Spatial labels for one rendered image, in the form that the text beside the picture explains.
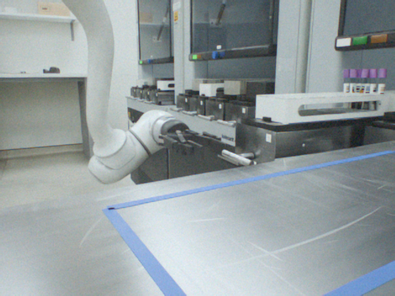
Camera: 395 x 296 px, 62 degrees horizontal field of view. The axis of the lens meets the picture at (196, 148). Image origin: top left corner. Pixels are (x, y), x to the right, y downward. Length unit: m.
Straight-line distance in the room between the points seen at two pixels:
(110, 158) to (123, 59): 3.26
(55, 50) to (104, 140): 3.17
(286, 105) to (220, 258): 0.50
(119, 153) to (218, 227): 0.74
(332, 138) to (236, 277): 0.57
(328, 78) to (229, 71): 0.86
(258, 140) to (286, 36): 0.48
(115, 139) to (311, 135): 0.52
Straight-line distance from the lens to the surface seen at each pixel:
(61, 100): 4.05
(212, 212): 0.23
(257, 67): 1.81
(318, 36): 0.97
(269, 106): 0.68
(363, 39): 0.84
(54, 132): 4.09
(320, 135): 0.69
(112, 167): 0.95
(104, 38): 0.83
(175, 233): 0.20
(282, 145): 0.63
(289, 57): 1.05
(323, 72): 0.95
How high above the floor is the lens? 0.91
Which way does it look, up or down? 13 degrees down
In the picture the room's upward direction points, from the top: straight up
